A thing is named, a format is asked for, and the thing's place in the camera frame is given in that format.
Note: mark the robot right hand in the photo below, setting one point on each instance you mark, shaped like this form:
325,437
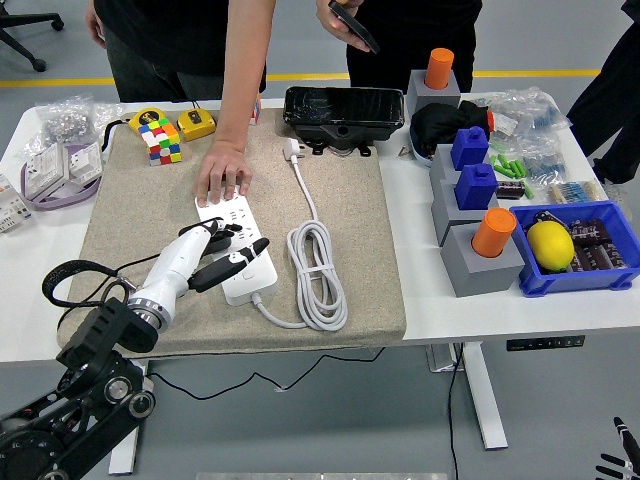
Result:
631,440

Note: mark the person's right hand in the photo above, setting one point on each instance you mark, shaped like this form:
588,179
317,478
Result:
95,25

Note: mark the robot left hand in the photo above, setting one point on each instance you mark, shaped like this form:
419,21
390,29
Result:
175,265

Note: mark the person's left hand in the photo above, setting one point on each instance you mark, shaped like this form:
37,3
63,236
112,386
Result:
222,170

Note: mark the person's hand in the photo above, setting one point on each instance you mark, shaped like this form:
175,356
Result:
330,25

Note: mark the black smartphone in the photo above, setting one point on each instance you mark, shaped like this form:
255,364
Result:
355,27

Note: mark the white power strip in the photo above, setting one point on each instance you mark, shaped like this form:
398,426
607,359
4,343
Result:
265,280

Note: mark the person's left forearm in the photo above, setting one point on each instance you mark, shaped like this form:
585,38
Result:
245,75

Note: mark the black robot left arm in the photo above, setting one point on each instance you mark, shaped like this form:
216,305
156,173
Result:
110,330

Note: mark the black office chair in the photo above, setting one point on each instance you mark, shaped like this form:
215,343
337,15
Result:
56,22

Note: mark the square yellow tape measure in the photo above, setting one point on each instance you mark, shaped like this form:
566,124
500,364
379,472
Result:
197,127

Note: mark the colourful puzzle cube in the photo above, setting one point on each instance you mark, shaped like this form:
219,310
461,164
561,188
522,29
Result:
160,142
256,112

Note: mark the black film-wrapped device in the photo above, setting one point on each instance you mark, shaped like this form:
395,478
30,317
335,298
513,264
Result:
345,107

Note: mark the round yellow tape measure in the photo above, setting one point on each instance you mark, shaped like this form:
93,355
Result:
145,116

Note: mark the clear bag of metal nuts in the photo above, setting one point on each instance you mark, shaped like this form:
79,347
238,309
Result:
65,125

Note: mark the orange cylinder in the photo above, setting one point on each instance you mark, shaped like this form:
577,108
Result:
492,232
440,67

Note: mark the grey square block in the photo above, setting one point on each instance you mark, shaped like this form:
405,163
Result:
432,97
445,210
480,277
440,162

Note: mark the black table control panel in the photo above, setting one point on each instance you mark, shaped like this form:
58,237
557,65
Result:
545,343

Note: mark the purple tray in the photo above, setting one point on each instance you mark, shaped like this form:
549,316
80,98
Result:
55,205

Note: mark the white socket box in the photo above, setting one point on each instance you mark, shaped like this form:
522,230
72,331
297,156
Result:
86,160
45,170

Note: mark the black cloth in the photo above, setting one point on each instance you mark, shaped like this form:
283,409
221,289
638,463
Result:
445,122

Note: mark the white table leg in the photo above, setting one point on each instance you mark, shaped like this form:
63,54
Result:
482,400
122,457

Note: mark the grey-brown mat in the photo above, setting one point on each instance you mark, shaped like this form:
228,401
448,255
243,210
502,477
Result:
360,250

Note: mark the white blue round dish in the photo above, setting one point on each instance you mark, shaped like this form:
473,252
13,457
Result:
422,159

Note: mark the blue plastic bin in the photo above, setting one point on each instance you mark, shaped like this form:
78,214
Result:
575,284

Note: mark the white circuit breaker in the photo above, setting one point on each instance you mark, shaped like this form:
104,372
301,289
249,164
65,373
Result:
12,210

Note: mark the blue block with knob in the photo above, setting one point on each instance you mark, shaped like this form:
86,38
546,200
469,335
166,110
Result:
475,187
469,147

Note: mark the dark brown capacitor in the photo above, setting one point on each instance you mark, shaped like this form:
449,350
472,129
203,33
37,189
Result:
590,231
600,257

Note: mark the red white labelled item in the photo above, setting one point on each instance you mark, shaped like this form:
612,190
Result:
502,124

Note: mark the grey under-table box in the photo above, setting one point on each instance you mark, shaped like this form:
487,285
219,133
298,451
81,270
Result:
440,360

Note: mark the yellow lemon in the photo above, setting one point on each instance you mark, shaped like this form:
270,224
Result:
550,247

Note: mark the small green cylinder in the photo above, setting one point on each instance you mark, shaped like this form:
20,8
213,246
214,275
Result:
506,165
518,169
528,189
495,164

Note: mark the large clear bag of resistors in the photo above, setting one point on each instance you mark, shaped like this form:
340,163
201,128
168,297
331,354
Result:
535,112

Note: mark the small black clip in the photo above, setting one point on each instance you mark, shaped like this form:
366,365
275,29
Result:
542,217

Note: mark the dark printed capacitor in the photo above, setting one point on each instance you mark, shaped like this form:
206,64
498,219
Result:
510,190

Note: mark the clear bag of tan resistors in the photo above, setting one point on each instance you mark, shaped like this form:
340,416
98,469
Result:
575,191

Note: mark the clear bag of blue resistors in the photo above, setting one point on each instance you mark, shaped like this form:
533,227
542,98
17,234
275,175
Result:
545,162

